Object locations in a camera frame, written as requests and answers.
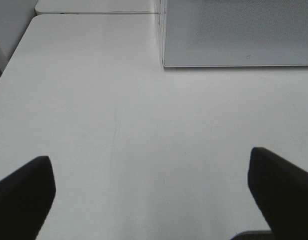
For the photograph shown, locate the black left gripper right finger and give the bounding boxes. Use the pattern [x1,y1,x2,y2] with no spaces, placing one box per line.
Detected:
[248,147,308,240]

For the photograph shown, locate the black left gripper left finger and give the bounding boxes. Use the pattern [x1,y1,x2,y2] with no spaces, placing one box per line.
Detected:
[0,156,56,240]

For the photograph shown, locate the white microwave oven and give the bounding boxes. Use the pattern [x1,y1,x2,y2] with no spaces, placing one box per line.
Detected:
[157,0,308,68]

